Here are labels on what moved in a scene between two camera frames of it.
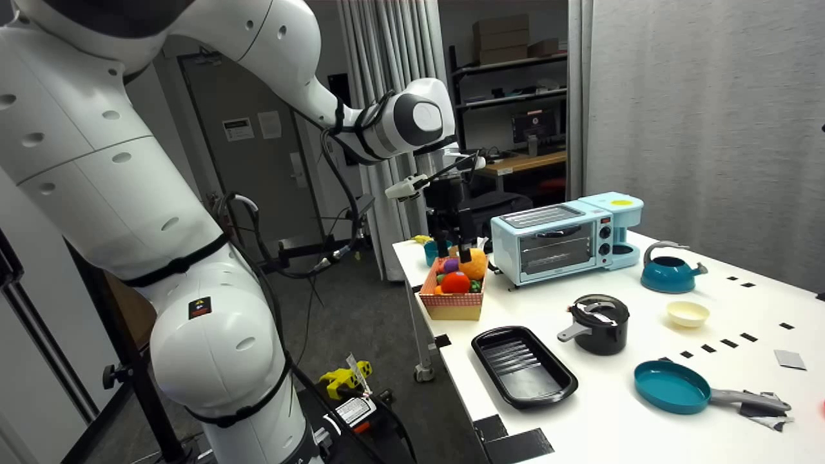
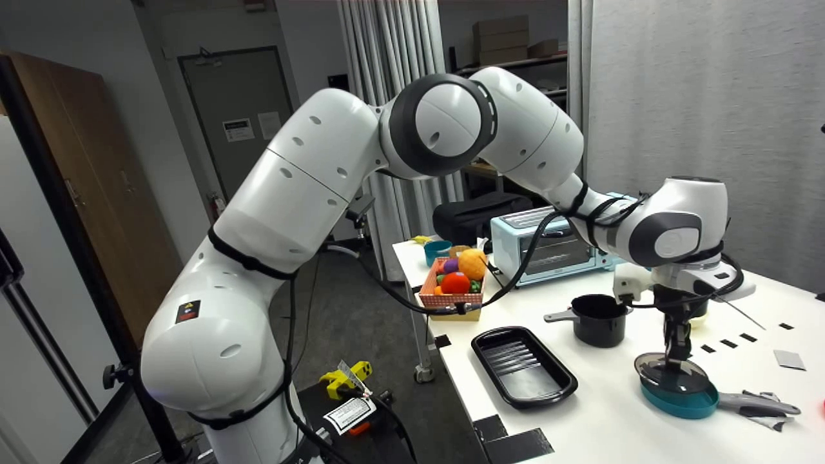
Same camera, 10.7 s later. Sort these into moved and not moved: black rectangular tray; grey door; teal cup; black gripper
Moved: black gripper
Not moved: black rectangular tray; teal cup; grey door
